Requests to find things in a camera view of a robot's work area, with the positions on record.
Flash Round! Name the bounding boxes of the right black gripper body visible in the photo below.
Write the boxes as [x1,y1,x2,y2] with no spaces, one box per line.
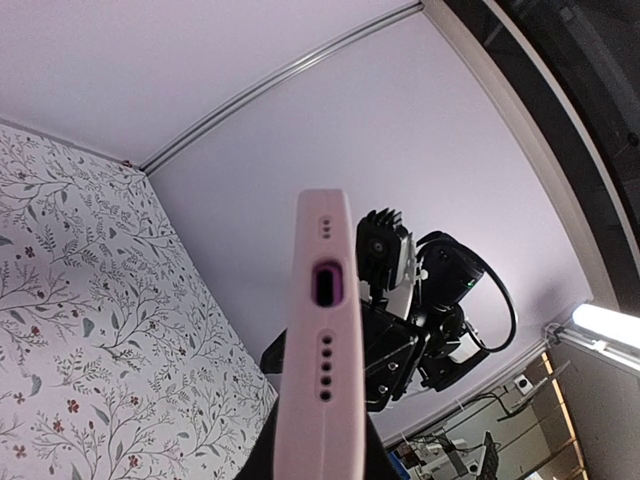
[361,231,488,413]

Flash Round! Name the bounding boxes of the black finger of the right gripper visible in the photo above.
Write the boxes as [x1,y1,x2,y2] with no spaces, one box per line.
[260,332,286,375]

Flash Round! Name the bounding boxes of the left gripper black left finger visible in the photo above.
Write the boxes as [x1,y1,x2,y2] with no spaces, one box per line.
[237,400,279,480]

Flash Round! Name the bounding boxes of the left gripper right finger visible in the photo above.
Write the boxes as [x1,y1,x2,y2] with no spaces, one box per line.
[364,416,400,480]

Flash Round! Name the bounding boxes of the phone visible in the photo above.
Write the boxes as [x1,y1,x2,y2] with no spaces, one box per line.
[273,189,366,479]

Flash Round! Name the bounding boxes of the floral patterned table mat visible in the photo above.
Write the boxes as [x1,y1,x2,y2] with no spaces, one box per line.
[1,126,276,479]

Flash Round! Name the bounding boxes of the ceiling light strip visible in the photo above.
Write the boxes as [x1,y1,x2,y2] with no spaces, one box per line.
[572,304,639,349]

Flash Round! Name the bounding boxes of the right aluminium frame post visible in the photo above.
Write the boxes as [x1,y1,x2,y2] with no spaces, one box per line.
[139,1,424,176]

